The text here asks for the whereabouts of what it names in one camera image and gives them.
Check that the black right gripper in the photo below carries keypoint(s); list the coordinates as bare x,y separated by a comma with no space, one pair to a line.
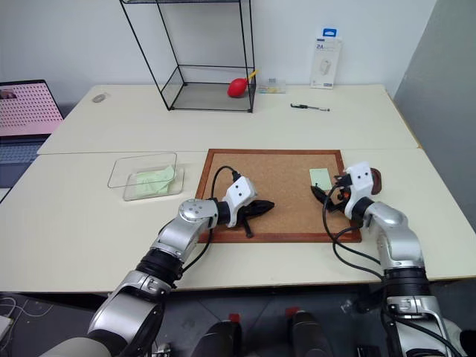
341,193

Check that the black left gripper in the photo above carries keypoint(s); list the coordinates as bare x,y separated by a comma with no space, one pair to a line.
247,212

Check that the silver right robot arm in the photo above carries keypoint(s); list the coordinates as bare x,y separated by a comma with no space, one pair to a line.
399,238

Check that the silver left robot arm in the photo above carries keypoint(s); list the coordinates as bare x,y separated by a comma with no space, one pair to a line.
175,234

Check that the green sticky note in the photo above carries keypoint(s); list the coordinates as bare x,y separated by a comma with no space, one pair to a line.
320,176

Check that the small brown tray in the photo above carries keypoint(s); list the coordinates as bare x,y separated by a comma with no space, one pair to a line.
376,181

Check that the clear plastic box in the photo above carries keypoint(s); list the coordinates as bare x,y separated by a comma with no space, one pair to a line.
148,167

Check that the black pen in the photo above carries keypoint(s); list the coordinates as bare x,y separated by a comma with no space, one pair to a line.
310,107

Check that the crumpled green notes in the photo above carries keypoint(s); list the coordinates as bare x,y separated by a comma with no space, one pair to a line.
154,180

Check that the dark rounded shape red tag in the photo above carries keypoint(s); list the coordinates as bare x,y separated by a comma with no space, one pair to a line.
221,338
306,334

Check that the small clear pin case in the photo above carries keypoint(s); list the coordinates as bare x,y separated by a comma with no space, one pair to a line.
273,86

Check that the red rubber air blower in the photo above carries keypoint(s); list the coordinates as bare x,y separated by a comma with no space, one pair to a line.
238,87

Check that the white charger package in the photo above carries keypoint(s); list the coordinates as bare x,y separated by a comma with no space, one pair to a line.
326,59

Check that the laptop with pink screen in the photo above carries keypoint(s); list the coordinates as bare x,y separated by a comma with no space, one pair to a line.
26,108

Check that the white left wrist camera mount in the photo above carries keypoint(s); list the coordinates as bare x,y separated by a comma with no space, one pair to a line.
241,194

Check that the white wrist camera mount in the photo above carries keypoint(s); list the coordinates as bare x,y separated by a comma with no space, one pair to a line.
360,181
241,194

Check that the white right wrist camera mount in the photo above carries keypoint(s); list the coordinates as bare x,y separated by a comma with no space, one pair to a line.
360,181

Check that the cork board with wooden frame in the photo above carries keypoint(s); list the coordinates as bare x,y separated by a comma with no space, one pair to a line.
282,175

